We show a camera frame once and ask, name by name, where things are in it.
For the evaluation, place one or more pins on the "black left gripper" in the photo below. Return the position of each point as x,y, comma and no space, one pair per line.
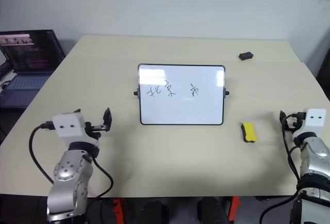
96,129

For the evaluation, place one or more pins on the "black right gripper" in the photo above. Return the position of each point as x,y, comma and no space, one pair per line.
293,124

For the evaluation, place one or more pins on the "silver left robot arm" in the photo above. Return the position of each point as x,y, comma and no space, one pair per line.
68,172

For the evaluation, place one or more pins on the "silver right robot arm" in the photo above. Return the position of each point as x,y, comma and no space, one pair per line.
315,162

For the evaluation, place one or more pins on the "yellow and black eraser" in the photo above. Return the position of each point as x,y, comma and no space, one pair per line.
250,131

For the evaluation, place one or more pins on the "open laptop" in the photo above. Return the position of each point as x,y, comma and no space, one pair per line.
28,58

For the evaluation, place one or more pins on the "small whiteboard on stand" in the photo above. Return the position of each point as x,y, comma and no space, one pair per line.
180,105

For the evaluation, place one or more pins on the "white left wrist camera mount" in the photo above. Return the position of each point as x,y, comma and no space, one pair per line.
68,124

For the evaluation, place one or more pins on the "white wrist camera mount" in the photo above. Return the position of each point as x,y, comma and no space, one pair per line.
315,118
68,124

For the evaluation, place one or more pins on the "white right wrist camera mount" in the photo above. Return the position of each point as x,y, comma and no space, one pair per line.
315,118

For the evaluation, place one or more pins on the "orange bracket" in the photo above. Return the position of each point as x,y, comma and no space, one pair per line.
119,211
234,207

